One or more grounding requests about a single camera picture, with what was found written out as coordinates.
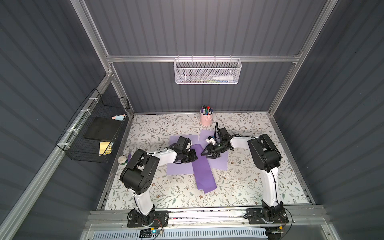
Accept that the dark purple paper sheet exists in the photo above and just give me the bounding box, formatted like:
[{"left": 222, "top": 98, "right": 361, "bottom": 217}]
[{"left": 192, "top": 144, "right": 217, "bottom": 194}]

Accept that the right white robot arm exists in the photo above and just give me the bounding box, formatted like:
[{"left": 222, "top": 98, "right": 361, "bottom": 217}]
[{"left": 201, "top": 124, "right": 289, "bottom": 224}]

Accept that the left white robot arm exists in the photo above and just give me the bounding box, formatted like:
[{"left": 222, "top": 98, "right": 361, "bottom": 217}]
[{"left": 120, "top": 137, "right": 198, "bottom": 217}]

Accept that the light lavender paper sheet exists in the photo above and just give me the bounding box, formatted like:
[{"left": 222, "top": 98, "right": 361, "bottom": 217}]
[{"left": 166, "top": 129, "right": 229, "bottom": 177}]

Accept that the pink pen cup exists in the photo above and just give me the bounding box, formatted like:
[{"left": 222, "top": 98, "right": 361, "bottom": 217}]
[{"left": 200, "top": 105, "right": 213, "bottom": 126}]

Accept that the green dot sticker roll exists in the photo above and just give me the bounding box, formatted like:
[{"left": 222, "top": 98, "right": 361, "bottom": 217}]
[{"left": 118, "top": 156, "right": 128, "bottom": 165}]

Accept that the white marker in basket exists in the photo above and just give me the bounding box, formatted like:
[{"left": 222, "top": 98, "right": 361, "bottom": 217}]
[{"left": 213, "top": 76, "right": 234, "bottom": 82}]

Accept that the pastel sticky note stack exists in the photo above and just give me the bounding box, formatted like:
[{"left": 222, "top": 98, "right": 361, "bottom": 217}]
[{"left": 112, "top": 115, "right": 126, "bottom": 121}]

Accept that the yellow sticky note pad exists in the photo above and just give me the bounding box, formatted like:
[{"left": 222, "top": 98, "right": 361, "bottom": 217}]
[{"left": 99, "top": 142, "right": 114, "bottom": 156}]

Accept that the black notebook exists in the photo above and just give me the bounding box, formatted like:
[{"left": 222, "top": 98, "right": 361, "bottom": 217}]
[{"left": 84, "top": 117, "right": 122, "bottom": 142}]

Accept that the white perforated vent panel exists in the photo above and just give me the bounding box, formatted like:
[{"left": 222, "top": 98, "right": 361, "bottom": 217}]
[{"left": 91, "top": 227, "right": 268, "bottom": 240}]

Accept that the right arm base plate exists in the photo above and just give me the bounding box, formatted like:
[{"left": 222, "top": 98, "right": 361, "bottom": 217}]
[{"left": 243, "top": 207, "right": 290, "bottom": 226}]

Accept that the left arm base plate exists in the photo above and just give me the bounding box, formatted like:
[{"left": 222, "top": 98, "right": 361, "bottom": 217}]
[{"left": 127, "top": 209, "right": 169, "bottom": 228}]

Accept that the white wire mesh basket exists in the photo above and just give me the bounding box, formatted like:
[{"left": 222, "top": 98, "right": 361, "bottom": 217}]
[{"left": 174, "top": 57, "right": 242, "bottom": 85}]

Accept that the aluminium front rail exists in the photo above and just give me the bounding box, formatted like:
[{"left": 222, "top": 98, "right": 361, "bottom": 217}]
[{"left": 84, "top": 205, "right": 330, "bottom": 231}]

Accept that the black wire wall basket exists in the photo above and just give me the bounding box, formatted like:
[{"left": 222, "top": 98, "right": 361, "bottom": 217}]
[{"left": 56, "top": 89, "right": 130, "bottom": 164}]

